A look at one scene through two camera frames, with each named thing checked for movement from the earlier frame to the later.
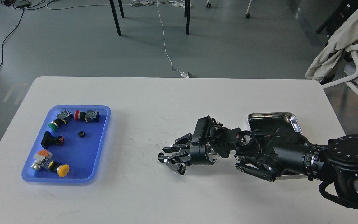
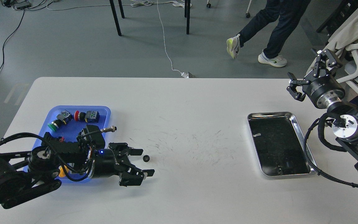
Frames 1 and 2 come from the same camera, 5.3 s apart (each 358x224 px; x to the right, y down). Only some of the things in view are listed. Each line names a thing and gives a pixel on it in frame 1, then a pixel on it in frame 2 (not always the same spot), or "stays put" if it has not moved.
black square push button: [48, 140] stays put
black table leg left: [114, 11] stays put
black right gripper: [200, 154] -> [323, 90]
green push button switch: [64, 117] stays put
